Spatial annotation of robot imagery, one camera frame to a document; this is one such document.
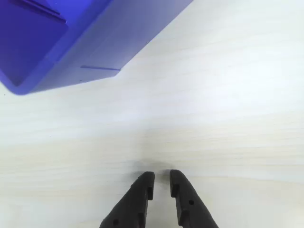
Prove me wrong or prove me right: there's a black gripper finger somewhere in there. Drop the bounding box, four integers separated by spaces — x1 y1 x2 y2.
169 169 219 228
99 171 155 228

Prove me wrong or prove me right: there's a blue rectangular plastic box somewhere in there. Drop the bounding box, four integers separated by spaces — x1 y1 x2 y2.
0 0 194 96

